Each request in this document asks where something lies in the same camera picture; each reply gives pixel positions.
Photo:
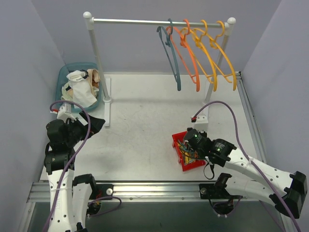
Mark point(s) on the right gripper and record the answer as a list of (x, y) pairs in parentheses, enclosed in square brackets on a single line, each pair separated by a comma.
[(187, 146)]

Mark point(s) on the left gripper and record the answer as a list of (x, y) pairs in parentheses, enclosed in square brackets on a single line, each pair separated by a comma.
[(85, 123)]

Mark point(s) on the white underwear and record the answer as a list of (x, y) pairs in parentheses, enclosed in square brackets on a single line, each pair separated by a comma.
[(83, 93)]

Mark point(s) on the teal plastic hanger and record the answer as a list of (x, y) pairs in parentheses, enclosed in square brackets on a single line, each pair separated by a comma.
[(165, 38)]

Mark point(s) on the orange plastic hanger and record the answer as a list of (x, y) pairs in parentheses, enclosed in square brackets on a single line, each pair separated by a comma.
[(188, 53)]

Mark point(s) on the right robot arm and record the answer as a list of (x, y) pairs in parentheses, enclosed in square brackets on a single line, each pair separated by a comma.
[(283, 190)]

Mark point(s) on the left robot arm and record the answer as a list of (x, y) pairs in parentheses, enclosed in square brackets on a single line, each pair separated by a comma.
[(69, 194)]

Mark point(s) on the yellow hanger outer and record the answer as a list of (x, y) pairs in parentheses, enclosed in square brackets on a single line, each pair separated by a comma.
[(227, 28)]

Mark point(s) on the yellow hanger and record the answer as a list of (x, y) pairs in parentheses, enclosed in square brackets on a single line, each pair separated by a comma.
[(197, 35), (227, 28)]

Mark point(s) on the yellow hanger inner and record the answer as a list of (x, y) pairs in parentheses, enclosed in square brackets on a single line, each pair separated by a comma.
[(197, 35)]

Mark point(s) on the pile of clothespins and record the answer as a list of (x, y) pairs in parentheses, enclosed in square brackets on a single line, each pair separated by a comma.
[(185, 159)]

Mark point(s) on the red clothespin bin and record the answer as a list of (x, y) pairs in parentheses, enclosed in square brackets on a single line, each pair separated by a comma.
[(180, 136)]

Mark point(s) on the beige pink garment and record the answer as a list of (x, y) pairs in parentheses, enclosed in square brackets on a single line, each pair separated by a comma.
[(93, 77)]

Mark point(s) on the teal laundry basket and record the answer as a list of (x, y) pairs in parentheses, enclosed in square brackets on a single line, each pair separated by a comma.
[(62, 80)]

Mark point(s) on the white clothes rack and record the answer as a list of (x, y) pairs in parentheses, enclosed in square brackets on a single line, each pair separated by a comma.
[(213, 30)]

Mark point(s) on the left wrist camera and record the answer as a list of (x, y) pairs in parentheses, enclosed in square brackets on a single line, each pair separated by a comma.
[(64, 112)]

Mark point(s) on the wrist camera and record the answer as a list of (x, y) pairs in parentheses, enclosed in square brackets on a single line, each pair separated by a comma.
[(200, 122), (64, 112)]

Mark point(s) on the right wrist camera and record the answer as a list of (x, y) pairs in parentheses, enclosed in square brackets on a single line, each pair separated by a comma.
[(200, 122)]

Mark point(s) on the aluminium frame rail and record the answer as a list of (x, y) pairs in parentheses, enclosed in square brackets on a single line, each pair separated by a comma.
[(132, 191)]

